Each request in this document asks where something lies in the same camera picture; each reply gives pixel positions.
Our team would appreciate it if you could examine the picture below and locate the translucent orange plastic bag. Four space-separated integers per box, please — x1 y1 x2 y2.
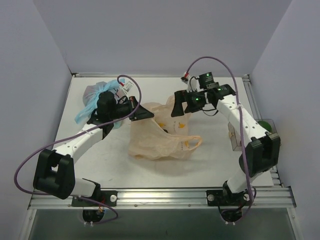
128 95 203 160

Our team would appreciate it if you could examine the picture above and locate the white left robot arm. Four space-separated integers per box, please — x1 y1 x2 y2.
33 91 154 206

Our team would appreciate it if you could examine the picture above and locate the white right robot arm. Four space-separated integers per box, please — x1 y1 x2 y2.
171 84 281 205

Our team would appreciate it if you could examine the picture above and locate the blue tied plastic bag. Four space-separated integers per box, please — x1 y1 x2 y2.
74 79 124 125

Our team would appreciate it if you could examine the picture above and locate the small green fake fruit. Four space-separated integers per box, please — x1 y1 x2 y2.
258 120 272 133

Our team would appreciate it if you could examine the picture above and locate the clear acrylic box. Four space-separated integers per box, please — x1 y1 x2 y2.
227 118 277 151

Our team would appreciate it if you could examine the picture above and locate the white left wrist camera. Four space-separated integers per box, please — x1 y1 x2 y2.
119 81 134 98

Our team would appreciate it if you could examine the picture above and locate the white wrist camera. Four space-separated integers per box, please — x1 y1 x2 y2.
119 81 134 98
180 72 198 93

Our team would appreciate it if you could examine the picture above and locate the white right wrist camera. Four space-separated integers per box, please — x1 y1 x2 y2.
180 72 198 93

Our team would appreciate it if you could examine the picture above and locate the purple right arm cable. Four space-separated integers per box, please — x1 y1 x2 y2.
186 56 257 201

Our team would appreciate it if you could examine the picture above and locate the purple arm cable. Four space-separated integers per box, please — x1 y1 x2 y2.
186 56 257 201
13 74 142 195

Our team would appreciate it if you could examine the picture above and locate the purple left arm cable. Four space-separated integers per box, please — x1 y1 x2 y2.
13 74 142 195

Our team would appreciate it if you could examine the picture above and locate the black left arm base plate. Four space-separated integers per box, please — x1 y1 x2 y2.
71 190 118 207

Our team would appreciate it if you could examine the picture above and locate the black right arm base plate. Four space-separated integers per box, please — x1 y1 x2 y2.
205 189 251 207

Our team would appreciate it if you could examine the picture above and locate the aluminium front rail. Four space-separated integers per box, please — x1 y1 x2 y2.
27 186 298 210

